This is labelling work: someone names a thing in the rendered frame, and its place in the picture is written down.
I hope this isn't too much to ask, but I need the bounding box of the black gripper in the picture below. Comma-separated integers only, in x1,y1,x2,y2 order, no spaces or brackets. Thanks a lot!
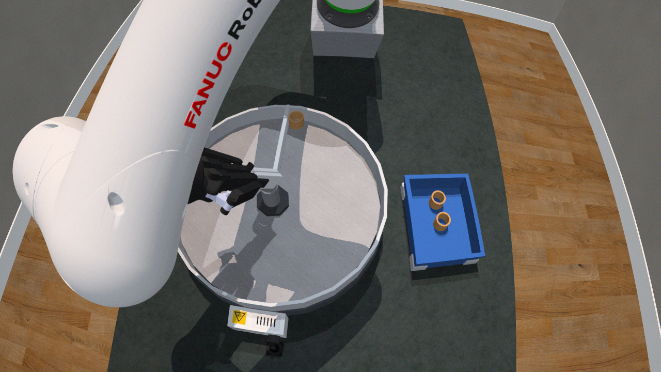
188,147,282,215

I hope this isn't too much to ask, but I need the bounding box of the tan hollow cylinder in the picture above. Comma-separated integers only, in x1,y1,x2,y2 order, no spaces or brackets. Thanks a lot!
429,191,446,210
288,111,304,130
433,212,451,231

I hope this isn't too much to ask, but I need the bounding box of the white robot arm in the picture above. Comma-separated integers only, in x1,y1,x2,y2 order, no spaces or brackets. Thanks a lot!
12,0,280,307

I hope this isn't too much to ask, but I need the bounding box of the blue plastic crate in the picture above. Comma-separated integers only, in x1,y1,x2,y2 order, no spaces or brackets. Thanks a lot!
400,174,485,271

